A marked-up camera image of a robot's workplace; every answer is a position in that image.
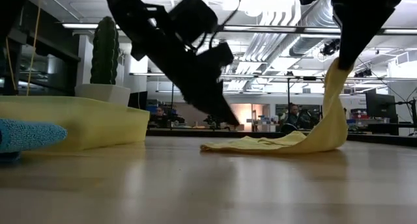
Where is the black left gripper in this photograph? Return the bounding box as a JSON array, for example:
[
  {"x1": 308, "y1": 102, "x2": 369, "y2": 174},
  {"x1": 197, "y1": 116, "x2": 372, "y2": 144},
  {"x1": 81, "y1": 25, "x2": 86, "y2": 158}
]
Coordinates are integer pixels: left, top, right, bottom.
[{"x1": 130, "y1": 25, "x2": 241, "y2": 126}]

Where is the black computer monitor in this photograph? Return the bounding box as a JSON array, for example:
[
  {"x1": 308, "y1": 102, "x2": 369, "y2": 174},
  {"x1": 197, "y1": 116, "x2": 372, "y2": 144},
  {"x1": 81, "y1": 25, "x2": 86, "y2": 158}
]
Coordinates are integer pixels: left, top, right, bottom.
[{"x1": 365, "y1": 89, "x2": 399, "y2": 124}]

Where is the yellow translucent plastic bin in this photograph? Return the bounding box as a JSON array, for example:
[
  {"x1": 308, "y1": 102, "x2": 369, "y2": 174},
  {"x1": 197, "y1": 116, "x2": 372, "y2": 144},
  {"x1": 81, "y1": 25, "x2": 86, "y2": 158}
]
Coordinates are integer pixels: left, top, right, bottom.
[{"x1": 0, "y1": 96, "x2": 151, "y2": 152}]

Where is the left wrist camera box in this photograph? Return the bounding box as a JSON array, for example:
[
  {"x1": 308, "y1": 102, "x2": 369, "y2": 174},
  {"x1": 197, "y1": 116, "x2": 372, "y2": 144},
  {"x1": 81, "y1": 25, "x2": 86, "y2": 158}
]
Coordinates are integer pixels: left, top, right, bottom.
[{"x1": 197, "y1": 41, "x2": 235, "y2": 71}]

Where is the black flat screen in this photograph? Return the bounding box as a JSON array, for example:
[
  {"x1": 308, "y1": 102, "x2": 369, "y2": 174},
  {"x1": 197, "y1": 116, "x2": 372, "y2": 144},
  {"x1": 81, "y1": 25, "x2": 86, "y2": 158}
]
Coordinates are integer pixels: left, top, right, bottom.
[{"x1": 128, "y1": 91, "x2": 149, "y2": 111}]

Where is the blue microfiber towel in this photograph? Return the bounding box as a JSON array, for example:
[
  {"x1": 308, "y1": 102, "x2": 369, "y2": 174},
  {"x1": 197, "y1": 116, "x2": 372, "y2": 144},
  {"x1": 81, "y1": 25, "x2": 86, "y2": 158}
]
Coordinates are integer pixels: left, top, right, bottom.
[{"x1": 0, "y1": 118, "x2": 68, "y2": 163}]

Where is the long ceiling light bar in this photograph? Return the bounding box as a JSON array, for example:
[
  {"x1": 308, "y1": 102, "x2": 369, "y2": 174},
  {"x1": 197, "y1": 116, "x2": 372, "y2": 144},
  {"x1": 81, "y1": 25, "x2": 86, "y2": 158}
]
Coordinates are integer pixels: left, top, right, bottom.
[{"x1": 61, "y1": 21, "x2": 417, "y2": 35}]

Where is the silver ventilation duct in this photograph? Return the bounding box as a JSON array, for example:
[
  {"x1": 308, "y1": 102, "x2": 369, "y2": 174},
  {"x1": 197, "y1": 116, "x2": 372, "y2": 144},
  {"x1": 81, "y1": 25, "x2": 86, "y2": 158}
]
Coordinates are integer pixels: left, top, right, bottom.
[{"x1": 288, "y1": 0, "x2": 339, "y2": 58}]

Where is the green cactus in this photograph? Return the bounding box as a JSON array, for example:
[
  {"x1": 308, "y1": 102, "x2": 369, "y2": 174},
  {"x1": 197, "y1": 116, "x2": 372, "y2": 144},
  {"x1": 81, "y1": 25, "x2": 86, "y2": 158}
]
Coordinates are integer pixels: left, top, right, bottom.
[{"x1": 90, "y1": 16, "x2": 120, "y2": 86}]

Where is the white square planter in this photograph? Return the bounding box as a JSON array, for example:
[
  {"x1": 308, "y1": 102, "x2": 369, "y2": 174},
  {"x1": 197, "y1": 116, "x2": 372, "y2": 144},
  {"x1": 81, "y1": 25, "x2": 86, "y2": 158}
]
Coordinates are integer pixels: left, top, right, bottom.
[{"x1": 74, "y1": 83, "x2": 131, "y2": 107}]

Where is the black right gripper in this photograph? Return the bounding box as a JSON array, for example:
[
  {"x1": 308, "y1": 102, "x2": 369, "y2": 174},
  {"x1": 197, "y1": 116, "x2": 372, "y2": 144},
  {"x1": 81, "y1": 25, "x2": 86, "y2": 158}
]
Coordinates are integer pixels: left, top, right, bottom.
[{"x1": 332, "y1": 4, "x2": 397, "y2": 71}]

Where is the yellow microfiber towel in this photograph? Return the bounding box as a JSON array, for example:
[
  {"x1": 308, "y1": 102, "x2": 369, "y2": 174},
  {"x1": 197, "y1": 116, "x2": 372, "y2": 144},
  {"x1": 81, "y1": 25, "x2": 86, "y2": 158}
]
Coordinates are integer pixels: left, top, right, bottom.
[{"x1": 199, "y1": 57, "x2": 355, "y2": 154}]

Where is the black ceiling spotlight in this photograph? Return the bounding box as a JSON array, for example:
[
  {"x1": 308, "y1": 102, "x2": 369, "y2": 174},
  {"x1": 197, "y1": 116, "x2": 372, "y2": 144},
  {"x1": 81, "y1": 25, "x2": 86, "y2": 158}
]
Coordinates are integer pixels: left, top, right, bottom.
[
  {"x1": 321, "y1": 38, "x2": 341, "y2": 57},
  {"x1": 353, "y1": 67, "x2": 373, "y2": 78}
]

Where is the thin yellow cord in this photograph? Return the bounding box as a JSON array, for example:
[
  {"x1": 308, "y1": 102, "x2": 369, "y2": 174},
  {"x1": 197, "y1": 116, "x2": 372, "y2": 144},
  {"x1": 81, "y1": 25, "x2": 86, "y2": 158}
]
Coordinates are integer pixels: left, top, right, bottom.
[
  {"x1": 25, "y1": 0, "x2": 42, "y2": 96},
  {"x1": 5, "y1": 38, "x2": 17, "y2": 91}
]

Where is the person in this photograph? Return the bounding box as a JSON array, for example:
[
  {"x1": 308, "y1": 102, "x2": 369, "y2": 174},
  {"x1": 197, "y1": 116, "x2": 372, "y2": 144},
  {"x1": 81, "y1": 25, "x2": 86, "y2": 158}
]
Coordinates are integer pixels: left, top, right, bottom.
[
  {"x1": 282, "y1": 103, "x2": 314, "y2": 131},
  {"x1": 152, "y1": 105, "x2": 172, "y2": 128}
]

